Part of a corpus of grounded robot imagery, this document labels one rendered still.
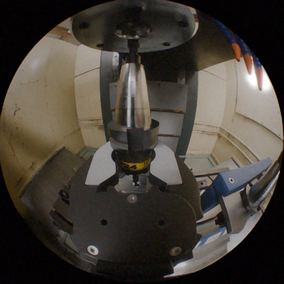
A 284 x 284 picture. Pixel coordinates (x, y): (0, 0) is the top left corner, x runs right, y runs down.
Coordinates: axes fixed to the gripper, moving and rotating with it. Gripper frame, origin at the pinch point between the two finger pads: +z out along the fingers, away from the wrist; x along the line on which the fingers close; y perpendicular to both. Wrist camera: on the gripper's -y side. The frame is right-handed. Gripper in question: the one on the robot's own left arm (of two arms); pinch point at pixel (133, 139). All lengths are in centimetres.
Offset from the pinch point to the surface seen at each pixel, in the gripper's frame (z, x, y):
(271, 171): -14.0, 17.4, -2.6
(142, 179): 11.8, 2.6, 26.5
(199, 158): 62, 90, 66
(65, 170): 30, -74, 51
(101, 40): 0.4, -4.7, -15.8
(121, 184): 9.2, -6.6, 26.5
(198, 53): 17.0, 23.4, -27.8
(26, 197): -22, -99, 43
